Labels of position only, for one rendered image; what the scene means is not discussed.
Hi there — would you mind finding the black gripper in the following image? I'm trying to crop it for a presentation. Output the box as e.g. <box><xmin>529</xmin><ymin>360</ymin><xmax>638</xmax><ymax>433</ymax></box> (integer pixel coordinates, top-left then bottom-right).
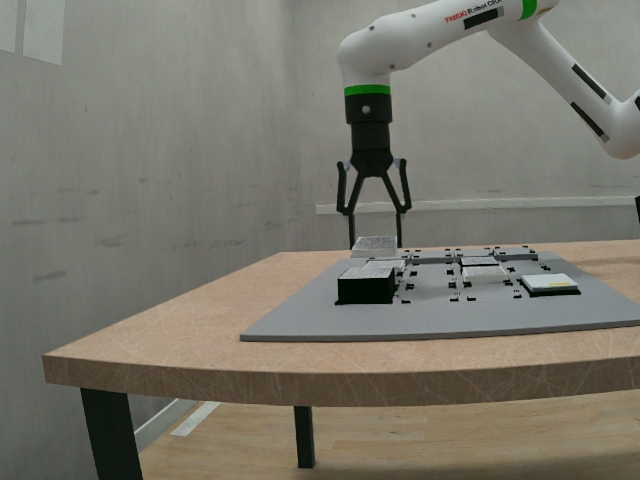
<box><xmin>336</xmin><ymin>123</ymin><xmax>412</xmax><ymax>250</ymax></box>

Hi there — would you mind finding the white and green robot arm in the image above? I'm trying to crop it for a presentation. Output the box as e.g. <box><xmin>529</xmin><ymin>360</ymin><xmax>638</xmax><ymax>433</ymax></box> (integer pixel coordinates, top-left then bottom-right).
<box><xmin>337</xmin><ymin>0</ymin><xmax>640</xmax><ymax>160</ymax></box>

